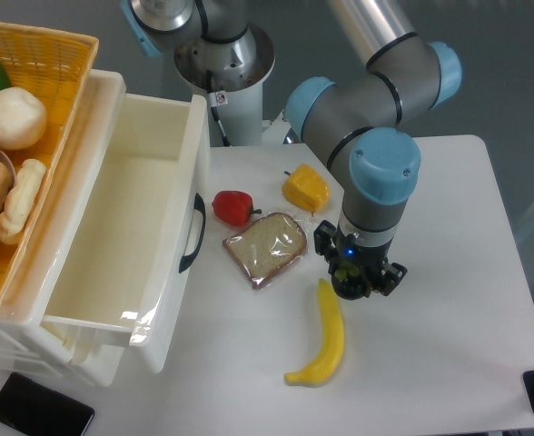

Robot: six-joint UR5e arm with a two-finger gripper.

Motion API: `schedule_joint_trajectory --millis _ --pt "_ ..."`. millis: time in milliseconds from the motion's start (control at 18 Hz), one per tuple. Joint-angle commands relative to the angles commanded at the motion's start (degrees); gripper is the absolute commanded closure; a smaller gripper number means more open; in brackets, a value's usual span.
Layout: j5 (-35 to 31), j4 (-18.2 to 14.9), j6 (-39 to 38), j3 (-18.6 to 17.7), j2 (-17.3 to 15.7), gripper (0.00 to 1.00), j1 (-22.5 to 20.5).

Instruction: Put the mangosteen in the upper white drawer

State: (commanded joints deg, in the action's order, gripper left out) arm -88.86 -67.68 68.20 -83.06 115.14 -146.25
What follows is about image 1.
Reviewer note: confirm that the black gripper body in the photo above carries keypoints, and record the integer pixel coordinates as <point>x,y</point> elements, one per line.
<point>368,259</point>

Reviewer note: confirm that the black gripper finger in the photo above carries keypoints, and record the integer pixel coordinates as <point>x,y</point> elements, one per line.
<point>324,245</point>
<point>388,278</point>

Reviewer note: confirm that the dark mangosteen with green top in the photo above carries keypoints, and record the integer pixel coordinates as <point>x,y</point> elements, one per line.
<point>349,284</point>

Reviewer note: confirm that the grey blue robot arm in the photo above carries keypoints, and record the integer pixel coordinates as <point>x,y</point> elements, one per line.
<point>353,131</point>

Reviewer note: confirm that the open upper white drawer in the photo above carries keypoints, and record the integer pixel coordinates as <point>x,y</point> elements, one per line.
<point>143,226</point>

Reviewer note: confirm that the white drawer cabinet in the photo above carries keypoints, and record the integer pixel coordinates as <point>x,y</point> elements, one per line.
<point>30,342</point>

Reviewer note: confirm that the yellow bell pepper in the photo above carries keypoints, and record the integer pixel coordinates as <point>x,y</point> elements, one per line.
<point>306,189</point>

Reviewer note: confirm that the wrapped bread slice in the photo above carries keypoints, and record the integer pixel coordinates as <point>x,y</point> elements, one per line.
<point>267,247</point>

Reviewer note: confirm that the red bell pepper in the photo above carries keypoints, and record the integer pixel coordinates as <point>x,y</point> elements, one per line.
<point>234,207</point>

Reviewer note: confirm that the yellow banana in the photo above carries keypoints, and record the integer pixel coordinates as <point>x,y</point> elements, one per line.
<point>326,362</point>

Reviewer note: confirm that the beige peanut-shaped toy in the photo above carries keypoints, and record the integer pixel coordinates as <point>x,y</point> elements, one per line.
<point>20,200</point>

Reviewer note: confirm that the yellow woven basket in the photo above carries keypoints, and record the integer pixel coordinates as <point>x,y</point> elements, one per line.
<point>42,77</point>

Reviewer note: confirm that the white round bun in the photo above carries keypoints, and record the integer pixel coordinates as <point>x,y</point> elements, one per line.
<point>23,119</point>

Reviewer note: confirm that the black smartphone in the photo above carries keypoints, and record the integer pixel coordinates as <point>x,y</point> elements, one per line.
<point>34,409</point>

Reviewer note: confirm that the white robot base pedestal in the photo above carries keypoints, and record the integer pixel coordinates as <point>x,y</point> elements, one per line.
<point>230,76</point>

